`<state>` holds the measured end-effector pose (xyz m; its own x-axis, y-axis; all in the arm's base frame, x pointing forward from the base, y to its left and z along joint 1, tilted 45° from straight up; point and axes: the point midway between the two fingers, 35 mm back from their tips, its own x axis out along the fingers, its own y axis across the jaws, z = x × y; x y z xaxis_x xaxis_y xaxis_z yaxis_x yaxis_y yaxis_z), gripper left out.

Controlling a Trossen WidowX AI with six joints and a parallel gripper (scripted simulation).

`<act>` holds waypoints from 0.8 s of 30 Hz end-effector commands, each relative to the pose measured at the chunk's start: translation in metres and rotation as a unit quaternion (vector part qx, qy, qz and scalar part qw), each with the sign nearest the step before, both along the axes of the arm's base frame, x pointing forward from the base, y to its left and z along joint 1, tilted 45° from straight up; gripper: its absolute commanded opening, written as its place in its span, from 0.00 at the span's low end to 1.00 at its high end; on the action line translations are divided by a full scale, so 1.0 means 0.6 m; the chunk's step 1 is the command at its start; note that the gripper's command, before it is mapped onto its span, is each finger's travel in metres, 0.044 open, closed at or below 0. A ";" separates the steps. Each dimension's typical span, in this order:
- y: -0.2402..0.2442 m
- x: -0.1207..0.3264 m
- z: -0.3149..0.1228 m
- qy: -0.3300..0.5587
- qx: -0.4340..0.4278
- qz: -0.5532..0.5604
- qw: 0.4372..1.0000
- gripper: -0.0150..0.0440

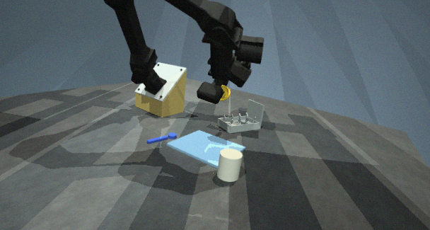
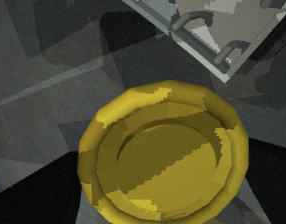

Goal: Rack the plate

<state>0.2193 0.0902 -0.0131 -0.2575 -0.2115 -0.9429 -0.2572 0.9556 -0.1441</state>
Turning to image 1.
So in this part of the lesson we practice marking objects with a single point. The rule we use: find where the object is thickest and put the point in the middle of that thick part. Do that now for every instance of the white cylinder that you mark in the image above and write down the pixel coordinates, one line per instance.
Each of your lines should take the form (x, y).
(229, 164)

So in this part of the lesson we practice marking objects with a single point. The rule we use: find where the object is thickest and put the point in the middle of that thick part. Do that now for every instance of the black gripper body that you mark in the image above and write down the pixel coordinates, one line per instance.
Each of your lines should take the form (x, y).
(213, 92)

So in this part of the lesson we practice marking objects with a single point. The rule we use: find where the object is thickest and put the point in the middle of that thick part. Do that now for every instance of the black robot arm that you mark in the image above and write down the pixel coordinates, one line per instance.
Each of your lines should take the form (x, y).
(221, 30)

